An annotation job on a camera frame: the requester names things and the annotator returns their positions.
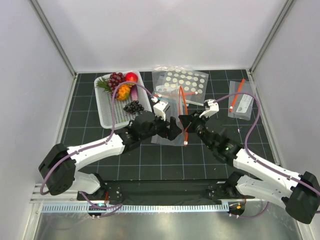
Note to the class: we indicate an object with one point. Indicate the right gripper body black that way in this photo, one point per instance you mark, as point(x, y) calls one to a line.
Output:
point(197, 125)

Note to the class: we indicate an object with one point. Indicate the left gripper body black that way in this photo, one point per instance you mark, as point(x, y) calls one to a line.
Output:
point(159, 126)

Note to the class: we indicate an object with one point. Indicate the orange zipper clear bag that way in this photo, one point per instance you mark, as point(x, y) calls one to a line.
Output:
point(182, 96)

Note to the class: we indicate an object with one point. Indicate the dark black grape bunch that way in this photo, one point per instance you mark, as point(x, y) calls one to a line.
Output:
point(133, 107)

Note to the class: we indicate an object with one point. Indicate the orange toy pineapple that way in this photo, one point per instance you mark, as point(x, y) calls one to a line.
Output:
point(121, 94)

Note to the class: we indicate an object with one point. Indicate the red yellow apple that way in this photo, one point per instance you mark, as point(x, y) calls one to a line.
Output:
point(131, 77)

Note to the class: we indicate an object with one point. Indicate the white perforated plastic basket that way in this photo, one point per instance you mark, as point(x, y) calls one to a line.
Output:
point(110, 111)

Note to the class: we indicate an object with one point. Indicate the red grape bunch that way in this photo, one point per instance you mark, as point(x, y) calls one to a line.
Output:
point(115, 79)

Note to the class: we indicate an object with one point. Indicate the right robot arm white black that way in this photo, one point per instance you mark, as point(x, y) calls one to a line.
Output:
point(298, 194)

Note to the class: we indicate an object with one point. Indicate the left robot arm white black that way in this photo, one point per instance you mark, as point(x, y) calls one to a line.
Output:
point(61, 168)

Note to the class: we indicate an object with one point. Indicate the blue zipper clear bag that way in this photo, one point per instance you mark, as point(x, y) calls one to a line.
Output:
point(160, 97)

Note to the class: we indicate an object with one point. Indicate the polka dot zip bag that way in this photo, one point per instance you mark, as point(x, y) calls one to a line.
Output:
point(193, 82)

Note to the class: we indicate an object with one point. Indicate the right orange zipper bag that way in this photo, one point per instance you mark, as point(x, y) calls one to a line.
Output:
point(240, 105)

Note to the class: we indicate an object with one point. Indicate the purple eggplant toy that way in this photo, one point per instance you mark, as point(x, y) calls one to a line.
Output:
point(134, 93)

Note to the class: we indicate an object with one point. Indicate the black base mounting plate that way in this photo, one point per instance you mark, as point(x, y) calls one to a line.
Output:
point(194, 192)

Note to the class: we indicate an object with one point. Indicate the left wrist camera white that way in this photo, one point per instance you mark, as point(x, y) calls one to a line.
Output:
point(160, 109)

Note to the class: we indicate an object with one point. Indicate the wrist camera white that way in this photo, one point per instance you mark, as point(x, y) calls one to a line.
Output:
point(160, 109)
point(211, 108)

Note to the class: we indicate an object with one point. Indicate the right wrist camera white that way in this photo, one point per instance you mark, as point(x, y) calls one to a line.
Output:
point(211, 108)

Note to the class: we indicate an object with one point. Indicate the perforated metal cable rail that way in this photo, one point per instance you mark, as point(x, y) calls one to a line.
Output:
point(87, 208)

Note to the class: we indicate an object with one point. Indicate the right aluminium frame post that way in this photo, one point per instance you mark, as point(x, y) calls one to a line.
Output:
point(280, 19)

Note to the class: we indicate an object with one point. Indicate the aluminium frame post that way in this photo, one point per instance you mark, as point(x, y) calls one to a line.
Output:
point(280, 19)
point(52, 35)

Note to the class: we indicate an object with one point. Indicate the left aluminium frame post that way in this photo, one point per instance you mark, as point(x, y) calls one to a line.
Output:
point(52, 35)

